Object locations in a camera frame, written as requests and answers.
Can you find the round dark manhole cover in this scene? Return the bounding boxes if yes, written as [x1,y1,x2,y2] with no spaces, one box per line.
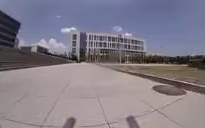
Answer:
[152,84,188,97]

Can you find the low grey building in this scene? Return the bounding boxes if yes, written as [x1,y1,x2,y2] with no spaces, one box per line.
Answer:
[20,44,50,55]

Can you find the dark kerb strip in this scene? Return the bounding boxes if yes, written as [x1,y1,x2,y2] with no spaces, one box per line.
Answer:
[95,63,205,98]

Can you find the dark glass building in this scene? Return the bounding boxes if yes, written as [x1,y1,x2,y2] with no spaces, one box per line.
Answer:
[0,4,22,50]

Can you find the pole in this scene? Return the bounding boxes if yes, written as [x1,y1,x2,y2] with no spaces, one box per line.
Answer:
[118,34,123,64]

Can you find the dry grass field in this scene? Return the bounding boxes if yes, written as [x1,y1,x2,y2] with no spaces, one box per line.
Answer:
[101,63,205,87]

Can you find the robot's own part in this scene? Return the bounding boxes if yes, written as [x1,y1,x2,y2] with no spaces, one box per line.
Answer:
[62,117,77,128]
[125,115,141,128]

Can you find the wide concrete steps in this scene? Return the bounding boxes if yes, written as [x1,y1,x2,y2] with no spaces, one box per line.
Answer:
[0,46,76,73]

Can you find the white multi-storey building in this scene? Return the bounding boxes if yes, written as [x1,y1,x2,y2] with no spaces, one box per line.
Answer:
[69,31,148,64]

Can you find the row of trees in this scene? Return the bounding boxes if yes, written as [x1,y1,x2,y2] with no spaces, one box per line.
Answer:
[136,51,205,65]

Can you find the pale concrete slab pavement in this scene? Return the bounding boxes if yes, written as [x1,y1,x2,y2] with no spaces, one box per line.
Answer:
[0,62,205,128]

